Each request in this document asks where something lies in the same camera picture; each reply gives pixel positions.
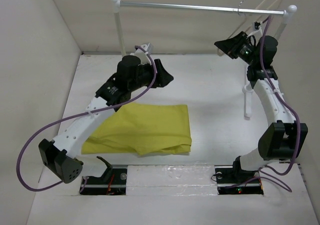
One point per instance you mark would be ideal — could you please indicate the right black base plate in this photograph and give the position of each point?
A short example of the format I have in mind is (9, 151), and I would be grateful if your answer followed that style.
(231, 183)

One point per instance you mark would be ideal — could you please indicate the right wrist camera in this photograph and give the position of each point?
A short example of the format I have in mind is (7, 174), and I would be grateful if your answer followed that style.
(256, 29)

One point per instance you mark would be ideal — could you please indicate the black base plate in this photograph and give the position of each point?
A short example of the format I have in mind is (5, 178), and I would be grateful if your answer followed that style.
(115, 186)
(231, 183)

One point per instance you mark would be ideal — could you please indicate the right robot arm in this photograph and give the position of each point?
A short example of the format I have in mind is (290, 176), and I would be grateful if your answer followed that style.
(285, 135)

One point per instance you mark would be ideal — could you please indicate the yellow trousers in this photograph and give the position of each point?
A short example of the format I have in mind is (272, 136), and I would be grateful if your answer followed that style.
(143, 129)

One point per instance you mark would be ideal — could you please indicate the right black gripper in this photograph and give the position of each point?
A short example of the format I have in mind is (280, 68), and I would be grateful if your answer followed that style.
(234, 45)

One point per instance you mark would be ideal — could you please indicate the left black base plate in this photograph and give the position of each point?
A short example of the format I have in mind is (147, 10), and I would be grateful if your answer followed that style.
(115, 186)

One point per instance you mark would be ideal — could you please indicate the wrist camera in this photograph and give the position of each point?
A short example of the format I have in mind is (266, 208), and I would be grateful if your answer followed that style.
(142, 50)
(256, 29)

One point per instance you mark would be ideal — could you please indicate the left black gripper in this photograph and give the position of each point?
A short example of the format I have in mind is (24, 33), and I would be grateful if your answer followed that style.
(162, 78)

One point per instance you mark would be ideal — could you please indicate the white clothes rack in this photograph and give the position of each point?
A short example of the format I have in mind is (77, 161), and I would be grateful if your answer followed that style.
(287, 14)

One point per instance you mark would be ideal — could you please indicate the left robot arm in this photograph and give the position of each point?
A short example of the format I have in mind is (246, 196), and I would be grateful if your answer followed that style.
(60, 153)

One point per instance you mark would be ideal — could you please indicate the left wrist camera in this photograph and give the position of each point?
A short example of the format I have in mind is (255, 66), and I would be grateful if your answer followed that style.
(142, 50)

